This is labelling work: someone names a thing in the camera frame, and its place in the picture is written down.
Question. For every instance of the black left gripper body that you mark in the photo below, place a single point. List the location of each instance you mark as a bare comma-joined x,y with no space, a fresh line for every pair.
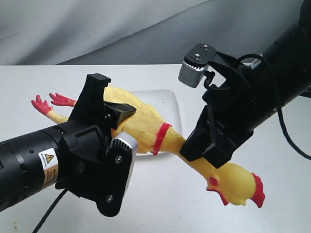
86,139

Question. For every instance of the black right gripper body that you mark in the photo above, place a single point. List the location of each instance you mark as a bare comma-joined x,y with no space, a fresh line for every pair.
221,121

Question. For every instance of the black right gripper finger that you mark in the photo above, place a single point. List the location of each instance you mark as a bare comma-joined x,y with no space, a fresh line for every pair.
220,152
200,138

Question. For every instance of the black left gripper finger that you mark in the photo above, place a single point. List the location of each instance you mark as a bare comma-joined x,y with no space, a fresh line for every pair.
118,112

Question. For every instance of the yellow rubber chicken toy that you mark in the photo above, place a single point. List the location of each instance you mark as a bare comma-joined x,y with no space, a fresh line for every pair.
232,182

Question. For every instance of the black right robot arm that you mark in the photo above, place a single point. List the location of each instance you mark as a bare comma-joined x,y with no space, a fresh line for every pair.
281,73

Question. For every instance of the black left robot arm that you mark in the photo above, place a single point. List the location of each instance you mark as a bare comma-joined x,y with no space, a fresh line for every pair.
31,163

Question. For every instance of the grey backdrop cloth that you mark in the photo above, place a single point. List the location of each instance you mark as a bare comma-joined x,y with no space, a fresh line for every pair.
110,32

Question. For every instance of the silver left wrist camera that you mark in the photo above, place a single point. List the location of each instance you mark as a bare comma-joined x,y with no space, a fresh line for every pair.
114,177

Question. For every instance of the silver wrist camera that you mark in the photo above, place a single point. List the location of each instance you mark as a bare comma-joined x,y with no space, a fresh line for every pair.
114,177
195,65

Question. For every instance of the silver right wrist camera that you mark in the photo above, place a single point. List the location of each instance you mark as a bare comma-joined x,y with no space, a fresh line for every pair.
195,65

